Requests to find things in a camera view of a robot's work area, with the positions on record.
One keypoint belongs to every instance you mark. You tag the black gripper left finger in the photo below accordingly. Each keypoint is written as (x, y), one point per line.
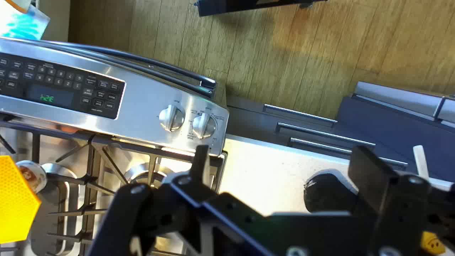
(139, 213)

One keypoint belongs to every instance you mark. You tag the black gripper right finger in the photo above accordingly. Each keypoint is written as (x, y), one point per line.
(370, 192)

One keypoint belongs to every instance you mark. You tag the right stove knob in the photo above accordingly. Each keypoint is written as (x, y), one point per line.
(203, 125)

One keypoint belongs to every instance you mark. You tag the stove knob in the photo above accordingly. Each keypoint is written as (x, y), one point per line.
(172, 118)
(203, 125)

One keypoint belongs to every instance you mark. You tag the left stove knob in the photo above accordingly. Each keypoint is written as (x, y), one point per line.
(172, 118)

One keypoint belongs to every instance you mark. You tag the stainless steel gas stove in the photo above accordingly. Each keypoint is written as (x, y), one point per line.
(90, 118)

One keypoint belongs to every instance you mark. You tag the grey drawer cabinet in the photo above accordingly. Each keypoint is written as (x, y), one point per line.
(385, 119)

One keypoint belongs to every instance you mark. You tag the small metal pot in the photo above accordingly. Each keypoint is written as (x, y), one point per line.
(33, 173)

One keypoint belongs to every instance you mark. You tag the yellow honeycomb object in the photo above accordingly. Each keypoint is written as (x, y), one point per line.
(19, 202)

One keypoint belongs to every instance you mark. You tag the blue white cloth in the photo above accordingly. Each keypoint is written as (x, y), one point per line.
(20, 18)

